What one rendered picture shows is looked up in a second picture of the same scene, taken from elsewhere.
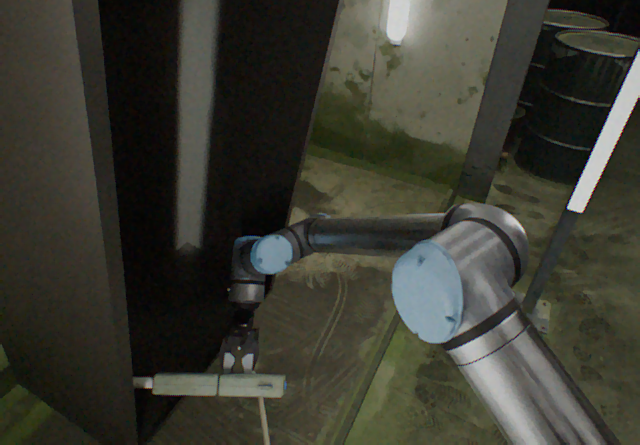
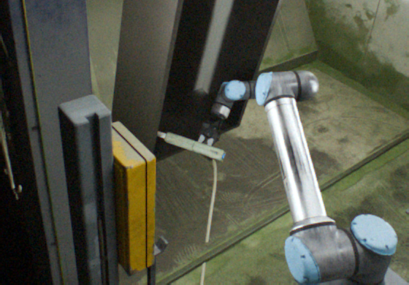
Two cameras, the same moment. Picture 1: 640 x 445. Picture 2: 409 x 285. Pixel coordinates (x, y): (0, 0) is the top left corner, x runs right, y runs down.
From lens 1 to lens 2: 1.36 m
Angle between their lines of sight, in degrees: 19
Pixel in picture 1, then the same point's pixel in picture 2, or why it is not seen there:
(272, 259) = (234, 91)
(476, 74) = not seen: outside the picture
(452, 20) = not seen: outside the picture
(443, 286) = (264, 82)
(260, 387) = (211, 150)
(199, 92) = (226, 4)
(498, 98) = not seen: outside the picture
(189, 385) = (180, 140)
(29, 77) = not seen: outside the picture
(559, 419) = (284, 129)
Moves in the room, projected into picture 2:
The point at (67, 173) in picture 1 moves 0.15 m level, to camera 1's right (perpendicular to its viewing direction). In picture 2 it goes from (166, 21) to (201, 31)
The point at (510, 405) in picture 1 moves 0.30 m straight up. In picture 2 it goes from (273, 124) to (286, 47)
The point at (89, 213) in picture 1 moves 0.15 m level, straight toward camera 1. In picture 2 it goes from (168, 35) to (171, 53)
